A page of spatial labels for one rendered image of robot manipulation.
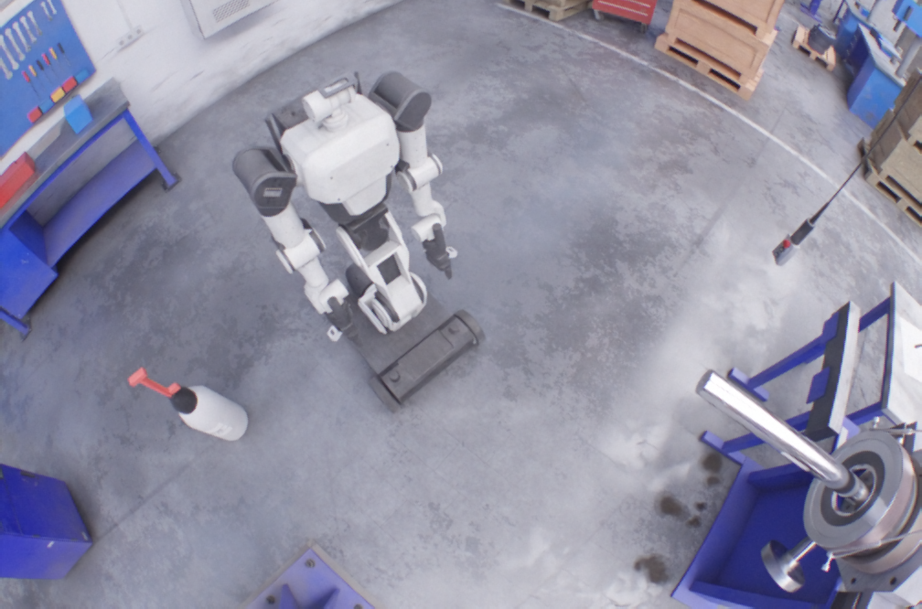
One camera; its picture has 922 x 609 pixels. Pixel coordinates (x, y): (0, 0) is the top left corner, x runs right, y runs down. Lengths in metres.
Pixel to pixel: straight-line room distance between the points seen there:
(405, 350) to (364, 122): 1.21
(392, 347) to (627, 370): 1.20
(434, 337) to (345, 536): 1.05
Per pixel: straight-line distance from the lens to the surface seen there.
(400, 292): 1.45
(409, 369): 1.88
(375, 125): 1.02
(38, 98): 3.93
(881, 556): 1.45
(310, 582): 2.12
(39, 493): 2.92
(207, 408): 1.97
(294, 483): 2.14
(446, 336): 1.90
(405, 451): 2.01
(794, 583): 1.45
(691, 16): 4.79
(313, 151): 0.98
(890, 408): 2.06
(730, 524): 2.41
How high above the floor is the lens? 1.98
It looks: 58 degrees down
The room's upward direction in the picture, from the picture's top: straight up
